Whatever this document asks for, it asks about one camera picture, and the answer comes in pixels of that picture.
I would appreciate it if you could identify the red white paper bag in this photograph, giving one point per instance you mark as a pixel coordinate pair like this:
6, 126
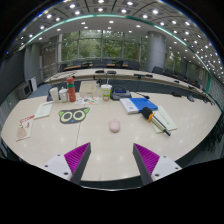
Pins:
25, 127

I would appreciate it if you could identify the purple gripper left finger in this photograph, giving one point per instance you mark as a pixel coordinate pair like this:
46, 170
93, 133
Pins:
70, 166

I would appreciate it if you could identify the white mug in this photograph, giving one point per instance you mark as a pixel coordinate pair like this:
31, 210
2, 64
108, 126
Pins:
54, 94

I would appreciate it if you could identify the black desk microphone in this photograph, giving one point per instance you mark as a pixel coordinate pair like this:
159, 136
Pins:
138, 83

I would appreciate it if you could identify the black cat face mousepad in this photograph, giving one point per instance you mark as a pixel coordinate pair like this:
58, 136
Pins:
73, 116

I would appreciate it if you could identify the blue book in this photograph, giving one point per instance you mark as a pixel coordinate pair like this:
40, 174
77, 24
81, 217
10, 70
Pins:
140, 103

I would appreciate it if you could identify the pink computer mouse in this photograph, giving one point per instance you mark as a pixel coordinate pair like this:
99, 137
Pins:
114, 125

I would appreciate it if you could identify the black orange handheld tool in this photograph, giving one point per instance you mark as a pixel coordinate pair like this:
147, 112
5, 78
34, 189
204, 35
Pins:
149, 115

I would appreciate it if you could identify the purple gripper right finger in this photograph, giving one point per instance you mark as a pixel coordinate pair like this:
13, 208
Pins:
151, 166

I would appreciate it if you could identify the red green water bottle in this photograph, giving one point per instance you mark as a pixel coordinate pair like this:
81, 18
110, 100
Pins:
71, 89

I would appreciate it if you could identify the green white paper cup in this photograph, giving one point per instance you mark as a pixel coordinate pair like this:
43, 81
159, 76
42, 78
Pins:
106, 91

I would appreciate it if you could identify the colourful sticker sheet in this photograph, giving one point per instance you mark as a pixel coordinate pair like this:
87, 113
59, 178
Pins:
87, 100

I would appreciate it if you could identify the black device with screen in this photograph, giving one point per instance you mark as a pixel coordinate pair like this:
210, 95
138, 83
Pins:
119, 93

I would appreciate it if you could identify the white booklet left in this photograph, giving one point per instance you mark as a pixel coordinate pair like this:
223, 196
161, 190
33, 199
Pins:
43, 110

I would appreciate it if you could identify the white cup with lid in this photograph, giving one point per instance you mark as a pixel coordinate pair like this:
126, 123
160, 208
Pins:
63, 93

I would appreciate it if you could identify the white paper sheet right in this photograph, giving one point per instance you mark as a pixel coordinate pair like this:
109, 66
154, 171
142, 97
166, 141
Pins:
163, 116

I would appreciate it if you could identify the long curved conference desk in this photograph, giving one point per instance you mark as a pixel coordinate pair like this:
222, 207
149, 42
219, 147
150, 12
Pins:
158, 81

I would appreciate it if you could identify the beige cardboard box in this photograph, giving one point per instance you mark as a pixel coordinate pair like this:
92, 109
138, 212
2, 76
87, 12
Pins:
89, 89

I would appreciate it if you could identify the white book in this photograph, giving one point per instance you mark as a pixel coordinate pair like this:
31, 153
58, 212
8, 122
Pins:
129, 105

